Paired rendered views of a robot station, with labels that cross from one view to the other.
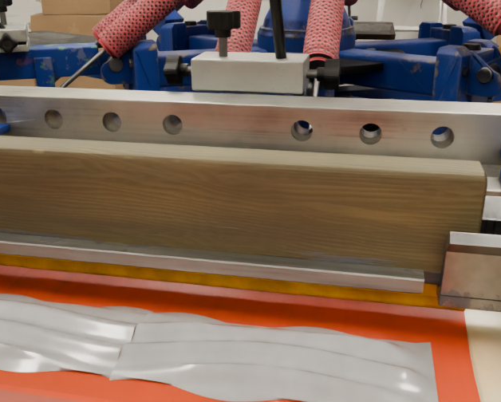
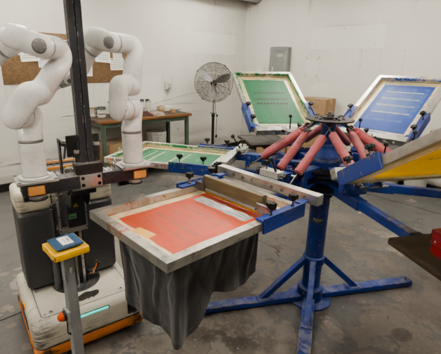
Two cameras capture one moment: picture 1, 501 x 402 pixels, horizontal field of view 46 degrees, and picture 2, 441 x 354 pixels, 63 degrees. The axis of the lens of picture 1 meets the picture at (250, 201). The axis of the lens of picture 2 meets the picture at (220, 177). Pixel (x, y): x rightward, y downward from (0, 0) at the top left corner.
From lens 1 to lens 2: 1.39 m
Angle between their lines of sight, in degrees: 33
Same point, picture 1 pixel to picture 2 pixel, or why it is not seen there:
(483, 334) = not seen: hidden behind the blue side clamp
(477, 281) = (260, 210)
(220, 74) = (264, 172)
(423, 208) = (256, 199)
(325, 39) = (300, 167)
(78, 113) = (237, 174)
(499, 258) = (261, 207)
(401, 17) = not seen: outside the picture
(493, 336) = not seen: hidden behind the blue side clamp
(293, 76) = (275, 175)
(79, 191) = (222, 187)
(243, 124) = (262, 183)
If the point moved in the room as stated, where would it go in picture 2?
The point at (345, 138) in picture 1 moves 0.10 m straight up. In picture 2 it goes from (278, 189) to (279, 171)
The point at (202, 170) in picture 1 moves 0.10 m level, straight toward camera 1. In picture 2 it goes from (234, 187) to (225, 194)
